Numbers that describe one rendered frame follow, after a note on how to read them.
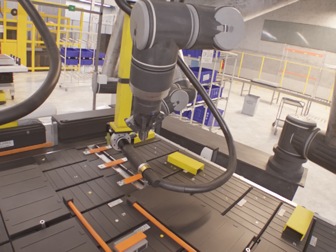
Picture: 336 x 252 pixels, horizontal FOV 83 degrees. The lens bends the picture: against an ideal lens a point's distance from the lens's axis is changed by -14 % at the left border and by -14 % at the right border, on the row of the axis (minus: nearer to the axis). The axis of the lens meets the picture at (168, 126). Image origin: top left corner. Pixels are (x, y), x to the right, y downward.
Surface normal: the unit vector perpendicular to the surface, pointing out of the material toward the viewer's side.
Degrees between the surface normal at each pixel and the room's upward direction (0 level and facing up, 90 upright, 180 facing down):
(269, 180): 90
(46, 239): 0
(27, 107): 71
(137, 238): 0
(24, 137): 90
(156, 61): 112
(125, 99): 90
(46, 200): 0
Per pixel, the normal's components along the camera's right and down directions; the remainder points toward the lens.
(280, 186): -0.61, 0.18
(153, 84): 0.16, 0.68
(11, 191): 0.15, -0.93
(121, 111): 0.51, 0.36
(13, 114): 0.73, 0.03
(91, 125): 0.72, 0.33
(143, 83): -0.32, 0.59
